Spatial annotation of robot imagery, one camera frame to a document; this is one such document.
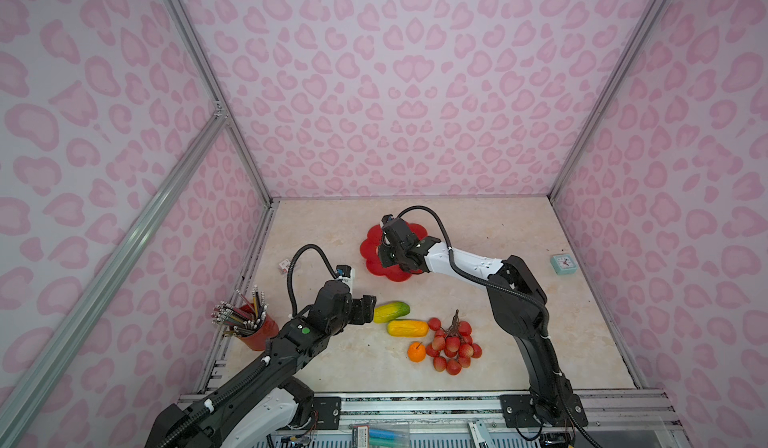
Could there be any aluminium corner post left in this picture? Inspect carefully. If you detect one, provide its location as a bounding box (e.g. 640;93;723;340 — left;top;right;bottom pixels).
162;0;273;208

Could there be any mint green alarm clock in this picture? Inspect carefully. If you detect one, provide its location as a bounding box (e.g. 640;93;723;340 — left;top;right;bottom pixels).
550;253;579;276

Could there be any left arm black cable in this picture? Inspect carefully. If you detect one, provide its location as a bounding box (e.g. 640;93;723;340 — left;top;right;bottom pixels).
286;243;340;318

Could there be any yellow fake fruit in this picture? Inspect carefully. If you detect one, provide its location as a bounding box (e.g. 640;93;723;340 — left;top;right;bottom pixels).
387;319;430;338

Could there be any red flower-shaped fruit bowl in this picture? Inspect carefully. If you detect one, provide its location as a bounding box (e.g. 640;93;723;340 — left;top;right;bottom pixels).
359;226;413;282

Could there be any aluminium corner post right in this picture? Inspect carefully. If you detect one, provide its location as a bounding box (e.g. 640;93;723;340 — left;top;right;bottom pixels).
548;0;673;205

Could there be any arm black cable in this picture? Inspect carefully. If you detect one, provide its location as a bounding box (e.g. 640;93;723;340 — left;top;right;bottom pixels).
395;205;604;448
286;243;340;318

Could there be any small clear clip box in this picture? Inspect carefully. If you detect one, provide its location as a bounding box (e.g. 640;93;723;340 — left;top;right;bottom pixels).
278;259;291;274

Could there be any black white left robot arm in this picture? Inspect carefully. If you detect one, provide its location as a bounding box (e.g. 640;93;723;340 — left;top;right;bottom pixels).
145;280;376;447

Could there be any red fake lychee bunch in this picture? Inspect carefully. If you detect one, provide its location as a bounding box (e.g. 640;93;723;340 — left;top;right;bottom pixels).
425;310;483;376

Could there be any bundle of pencils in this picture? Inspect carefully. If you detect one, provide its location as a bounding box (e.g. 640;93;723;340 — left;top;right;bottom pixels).
210;289;268;338

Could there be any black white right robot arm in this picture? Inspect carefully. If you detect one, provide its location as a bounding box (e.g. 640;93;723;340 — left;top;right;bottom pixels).
377;215;588;430

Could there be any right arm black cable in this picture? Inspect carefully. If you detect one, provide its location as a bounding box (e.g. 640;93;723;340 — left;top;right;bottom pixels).
395;205;604;448

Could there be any diagonal aluminium frame bar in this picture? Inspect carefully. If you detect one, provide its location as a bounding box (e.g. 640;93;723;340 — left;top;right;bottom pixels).
1;110;229;447

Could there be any small fake orange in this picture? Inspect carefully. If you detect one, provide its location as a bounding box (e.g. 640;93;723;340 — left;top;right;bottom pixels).
407;342;427;363

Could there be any green yellow fake mango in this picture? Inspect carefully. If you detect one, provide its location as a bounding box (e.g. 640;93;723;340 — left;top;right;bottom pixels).
373;302;411;324

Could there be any aluminium corner post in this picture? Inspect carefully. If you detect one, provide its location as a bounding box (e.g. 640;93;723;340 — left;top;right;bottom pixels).
162;0;273;208
548;0;673;205

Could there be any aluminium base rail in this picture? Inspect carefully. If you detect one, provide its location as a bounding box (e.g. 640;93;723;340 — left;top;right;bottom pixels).
179;387;682;448

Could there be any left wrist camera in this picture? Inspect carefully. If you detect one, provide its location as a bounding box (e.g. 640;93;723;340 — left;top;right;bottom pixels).
335;264;355;289

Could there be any red pencil cup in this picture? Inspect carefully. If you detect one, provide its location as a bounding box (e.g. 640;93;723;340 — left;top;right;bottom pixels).
233;304;279;351

